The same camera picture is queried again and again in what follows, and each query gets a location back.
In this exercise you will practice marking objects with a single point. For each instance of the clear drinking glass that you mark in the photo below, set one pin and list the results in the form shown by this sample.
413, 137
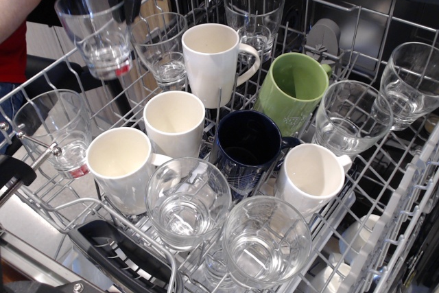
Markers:
102, 41

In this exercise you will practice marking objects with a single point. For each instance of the tilted clear glass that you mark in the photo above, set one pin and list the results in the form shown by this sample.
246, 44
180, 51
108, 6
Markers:
157, 41

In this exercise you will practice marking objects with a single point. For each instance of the clear glass back centre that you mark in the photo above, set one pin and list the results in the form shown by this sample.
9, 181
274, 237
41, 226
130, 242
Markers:
256, 22

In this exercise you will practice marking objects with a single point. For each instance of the clear glass far left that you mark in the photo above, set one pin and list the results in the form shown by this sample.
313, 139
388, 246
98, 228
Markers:
58, 117

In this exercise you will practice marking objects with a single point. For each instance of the white mug front left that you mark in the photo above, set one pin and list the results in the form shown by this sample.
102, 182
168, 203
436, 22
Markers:
122, 161

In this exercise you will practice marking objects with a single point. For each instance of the green ceramic mug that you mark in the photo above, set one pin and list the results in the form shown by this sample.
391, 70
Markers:
293, 87

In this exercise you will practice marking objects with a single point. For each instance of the dark blue mug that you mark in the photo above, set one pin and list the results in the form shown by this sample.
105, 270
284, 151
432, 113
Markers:
245, 146

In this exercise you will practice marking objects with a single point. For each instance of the black clamp with metal screw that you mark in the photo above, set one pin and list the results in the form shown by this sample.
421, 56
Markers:
17, 172

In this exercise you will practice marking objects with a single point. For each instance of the clear glass front centre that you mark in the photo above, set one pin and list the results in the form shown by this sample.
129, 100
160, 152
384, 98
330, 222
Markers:
187, 201

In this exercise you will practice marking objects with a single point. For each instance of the clear glass right middle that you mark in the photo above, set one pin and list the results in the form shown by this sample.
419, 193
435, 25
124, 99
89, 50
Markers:
351, 118

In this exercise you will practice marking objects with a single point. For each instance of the white mug front right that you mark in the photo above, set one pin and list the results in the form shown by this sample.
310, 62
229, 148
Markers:
310, 177

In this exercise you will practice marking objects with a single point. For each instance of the clear glass front bottom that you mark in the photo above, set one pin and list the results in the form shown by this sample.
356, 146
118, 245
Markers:
265, 242

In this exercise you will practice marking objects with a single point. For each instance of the clear glass far right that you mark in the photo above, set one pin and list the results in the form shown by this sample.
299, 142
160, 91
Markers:
409, 82

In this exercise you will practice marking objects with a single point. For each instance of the tall white mug with handle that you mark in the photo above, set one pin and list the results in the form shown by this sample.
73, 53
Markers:
211, 53

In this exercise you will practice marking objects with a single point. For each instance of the white handleless cup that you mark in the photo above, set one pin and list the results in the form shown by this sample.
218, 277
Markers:
174, 122

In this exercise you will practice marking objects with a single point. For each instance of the grey wire dishwasher rack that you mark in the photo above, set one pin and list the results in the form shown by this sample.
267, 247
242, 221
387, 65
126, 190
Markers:
396, 179

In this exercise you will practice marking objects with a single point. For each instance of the black rack handle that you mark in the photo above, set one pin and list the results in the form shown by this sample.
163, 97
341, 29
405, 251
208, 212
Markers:
130, 265

